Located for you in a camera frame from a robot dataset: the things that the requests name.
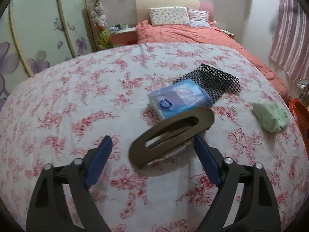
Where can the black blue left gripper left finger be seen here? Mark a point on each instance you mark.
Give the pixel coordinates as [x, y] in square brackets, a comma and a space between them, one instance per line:
[48, 210]

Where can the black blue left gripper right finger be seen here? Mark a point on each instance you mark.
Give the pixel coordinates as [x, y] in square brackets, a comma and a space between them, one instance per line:
[245, 200]

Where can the pale green cloth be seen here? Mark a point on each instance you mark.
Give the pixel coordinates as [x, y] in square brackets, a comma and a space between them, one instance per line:
[271, 116]

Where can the black spiky plastic mat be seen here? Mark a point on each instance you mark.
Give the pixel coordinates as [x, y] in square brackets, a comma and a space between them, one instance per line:
[213, 81]

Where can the blue tissue pack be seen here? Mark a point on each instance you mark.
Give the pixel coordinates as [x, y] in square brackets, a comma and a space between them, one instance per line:
[179, 97]

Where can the red plastic basin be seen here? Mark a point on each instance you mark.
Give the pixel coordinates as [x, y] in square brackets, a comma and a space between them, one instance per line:
[301, 116]

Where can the pink floral table cloth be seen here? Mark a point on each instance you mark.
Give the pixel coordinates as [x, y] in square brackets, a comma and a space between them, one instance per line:
[66, 110]

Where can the pink striped curtain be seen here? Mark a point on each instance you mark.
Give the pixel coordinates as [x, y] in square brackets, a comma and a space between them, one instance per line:
[290, 45]

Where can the right bedside table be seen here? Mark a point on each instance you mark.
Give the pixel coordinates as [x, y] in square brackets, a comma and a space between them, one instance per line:
[231, 35]

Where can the floral wardrobe doors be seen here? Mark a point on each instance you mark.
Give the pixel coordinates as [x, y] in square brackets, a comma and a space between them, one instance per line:
[38, 34]

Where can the pink left nightstand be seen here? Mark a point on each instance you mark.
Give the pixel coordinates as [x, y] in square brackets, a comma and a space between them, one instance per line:
[124, 37]

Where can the pink striped pillow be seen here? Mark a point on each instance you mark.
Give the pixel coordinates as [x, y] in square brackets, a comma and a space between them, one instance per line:
[198, 18]

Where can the hanging plush toys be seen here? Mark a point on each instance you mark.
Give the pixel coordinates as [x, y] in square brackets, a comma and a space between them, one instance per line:
[100, 25]

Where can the salmon pink bed quilt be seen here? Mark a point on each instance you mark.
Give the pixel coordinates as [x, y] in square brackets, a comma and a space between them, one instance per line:
[146, 33]

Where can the white floral pillow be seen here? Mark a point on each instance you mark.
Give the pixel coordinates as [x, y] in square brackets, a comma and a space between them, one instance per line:
[176, 15]

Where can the beige pink headboard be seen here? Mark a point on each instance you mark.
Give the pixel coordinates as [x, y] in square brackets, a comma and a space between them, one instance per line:
[142, 7]

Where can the white wire rack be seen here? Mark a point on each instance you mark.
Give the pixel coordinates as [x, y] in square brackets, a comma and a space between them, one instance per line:
[302, 86]

